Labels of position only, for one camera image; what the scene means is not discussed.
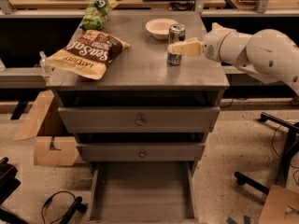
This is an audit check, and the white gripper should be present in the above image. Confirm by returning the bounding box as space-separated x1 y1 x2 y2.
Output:
168 22 247 63

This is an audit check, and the silver blue redbull can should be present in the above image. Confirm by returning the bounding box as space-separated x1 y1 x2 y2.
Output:
167 23 186 66

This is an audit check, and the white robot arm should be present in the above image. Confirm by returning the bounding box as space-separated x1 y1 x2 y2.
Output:
168 22 299 95

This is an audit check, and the grey top drawer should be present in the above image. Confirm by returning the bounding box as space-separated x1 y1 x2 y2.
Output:
58 107 220 133

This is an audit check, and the grey wooden drawer cabinet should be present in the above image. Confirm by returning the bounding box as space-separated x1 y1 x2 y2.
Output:
46 10 231 224

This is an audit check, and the grey middle drawer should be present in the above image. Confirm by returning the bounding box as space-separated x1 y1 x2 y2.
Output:
77 143 206 162

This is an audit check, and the grey open bottom drawer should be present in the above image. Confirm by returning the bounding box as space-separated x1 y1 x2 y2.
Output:
86 161 198 224

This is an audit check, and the white paper bowl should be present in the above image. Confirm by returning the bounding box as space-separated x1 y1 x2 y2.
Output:
146 19 177 40

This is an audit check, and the green snack bag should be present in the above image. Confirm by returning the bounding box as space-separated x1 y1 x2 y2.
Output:
79 0 119 31

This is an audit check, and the yellow brown sea salt chip bag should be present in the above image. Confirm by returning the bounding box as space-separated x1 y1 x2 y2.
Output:
45 30 129 80

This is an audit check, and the black chair base right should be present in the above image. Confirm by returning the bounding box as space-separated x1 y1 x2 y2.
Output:
234 111 299 195

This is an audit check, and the black chair base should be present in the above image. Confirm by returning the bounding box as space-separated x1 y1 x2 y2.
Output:
0 157 87 224
234 111 299 195

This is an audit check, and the clear bottle left of cabinet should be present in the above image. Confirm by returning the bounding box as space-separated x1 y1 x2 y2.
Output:
39 51 52 75

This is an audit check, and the cardboard box pieces left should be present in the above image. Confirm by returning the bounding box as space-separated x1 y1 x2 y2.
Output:
14 90 81 167

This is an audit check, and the cardboard piece bottom right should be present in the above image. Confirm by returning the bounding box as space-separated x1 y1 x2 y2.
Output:
258 185 299 224

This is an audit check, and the black chair base left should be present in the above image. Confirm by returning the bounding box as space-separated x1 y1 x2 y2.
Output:
0 157 87 224

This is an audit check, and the black floor cable left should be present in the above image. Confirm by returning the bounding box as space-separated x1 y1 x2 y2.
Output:
40 190 78 224

